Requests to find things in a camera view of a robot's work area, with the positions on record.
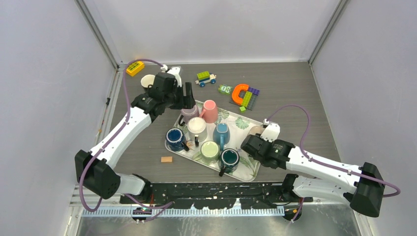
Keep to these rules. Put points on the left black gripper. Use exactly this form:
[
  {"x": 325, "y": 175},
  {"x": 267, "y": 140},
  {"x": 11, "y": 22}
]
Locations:
[{"x": 186, "y": 102}]

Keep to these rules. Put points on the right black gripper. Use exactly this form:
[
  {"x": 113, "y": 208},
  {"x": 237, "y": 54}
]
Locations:
[{"x": 255, "y": 158}]

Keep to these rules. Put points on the pink mug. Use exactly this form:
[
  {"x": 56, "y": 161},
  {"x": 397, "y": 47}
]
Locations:
[{"x": 209, "y": 111}]

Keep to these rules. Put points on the black mug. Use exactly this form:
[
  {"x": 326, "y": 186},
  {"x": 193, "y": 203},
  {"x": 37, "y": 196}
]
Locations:
[{"x": 147, "y": 82}]

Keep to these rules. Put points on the light blue mug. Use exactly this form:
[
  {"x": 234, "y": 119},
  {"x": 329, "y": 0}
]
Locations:
[{"x": 221, "y": 135}]

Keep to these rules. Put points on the tall beige mug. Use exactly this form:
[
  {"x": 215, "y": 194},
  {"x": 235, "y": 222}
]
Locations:
[{"x": 256, "y": 130}]

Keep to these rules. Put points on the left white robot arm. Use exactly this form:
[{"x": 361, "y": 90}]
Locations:
[{"x": 95, "y": 168}]

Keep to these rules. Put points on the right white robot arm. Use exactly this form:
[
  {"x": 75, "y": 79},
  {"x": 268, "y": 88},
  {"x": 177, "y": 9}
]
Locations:
[{"x": 360, "y": 187}]

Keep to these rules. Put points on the lilac mug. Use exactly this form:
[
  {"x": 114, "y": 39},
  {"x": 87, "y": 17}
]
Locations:
[{"x": 187, "y": 114}]

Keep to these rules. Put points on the white mug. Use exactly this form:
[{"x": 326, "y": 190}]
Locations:
[{"x": 197, "y": 128}]

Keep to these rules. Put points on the teal mug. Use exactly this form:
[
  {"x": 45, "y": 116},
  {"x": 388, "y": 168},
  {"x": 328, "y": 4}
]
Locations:
[{"x": 228, "y": 161}]

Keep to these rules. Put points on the dark blue mug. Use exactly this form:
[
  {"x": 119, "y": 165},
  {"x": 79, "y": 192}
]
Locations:
[{"x": 175, "y": 140}]

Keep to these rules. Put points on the light green mug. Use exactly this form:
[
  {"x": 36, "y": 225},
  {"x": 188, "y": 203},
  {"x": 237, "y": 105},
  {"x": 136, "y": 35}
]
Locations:
[{"x": 209, "y": 153}]

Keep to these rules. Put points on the toy brick car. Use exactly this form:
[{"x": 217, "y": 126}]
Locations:
[{"x": 205, "y": 77}]

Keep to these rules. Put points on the green owl brick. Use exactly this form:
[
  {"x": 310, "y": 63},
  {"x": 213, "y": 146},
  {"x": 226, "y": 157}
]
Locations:
[{"x": 225, "y": 89}]

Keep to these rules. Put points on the leaf patterned metal tray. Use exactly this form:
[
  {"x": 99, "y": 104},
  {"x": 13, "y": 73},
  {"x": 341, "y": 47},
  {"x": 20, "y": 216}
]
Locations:
[{"x": 239, "y": 126}]

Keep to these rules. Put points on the orange arch brick assembly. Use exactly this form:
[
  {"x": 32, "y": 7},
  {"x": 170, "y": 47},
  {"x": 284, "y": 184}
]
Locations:
[{"x": 245, "y": 96}]

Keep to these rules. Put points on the wooden block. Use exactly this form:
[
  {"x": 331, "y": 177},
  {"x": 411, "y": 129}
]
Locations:
[{"x": 166, "y": 159}]

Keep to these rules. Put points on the yellow toy block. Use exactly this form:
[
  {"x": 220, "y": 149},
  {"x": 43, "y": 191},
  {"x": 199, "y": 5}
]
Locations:
[{"x": 134, "y": 68}]

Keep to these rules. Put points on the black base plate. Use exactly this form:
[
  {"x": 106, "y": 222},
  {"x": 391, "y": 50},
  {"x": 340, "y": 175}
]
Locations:
[{"x": 218, "y": 195}]

